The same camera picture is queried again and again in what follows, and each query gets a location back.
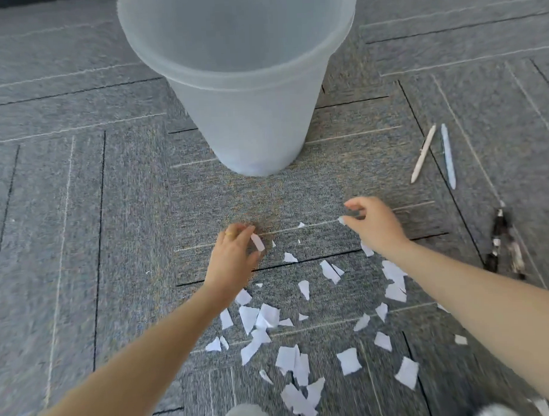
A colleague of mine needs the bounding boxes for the person's left hand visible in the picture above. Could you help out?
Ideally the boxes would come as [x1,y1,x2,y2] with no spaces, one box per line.
[202,222,265,301]

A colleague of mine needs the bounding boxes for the person's right hand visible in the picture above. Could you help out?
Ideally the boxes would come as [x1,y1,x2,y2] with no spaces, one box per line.
[338,195,413,259]

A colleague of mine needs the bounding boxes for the person's right forearm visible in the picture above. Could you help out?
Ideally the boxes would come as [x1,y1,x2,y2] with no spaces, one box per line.
[391,233,549,415]

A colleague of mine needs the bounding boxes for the person's left forearm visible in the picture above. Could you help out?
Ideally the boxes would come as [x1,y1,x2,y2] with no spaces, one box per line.
[20,283,235,416]

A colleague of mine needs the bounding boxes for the cream white pen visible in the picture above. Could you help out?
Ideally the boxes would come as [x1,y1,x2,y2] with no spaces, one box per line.
[409,125,439,184]

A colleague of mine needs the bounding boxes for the light blue pen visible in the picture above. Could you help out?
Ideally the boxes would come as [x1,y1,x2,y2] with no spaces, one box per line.
[440,122,457,191]

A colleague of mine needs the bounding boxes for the scattered white paper pieces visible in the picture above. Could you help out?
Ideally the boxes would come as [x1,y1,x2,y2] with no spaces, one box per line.
[201,213,549,416]

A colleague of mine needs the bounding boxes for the black patterned pen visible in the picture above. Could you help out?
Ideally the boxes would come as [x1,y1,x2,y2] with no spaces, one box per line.
[498,201,528,282]
[481,208,507,272]

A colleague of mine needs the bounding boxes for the translucent white plastic waste bin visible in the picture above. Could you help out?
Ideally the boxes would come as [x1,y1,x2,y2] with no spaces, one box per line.
[116,0,364,183]

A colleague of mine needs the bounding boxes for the person's right knee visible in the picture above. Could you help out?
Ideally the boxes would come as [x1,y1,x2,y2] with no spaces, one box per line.
[472,401,521,416]

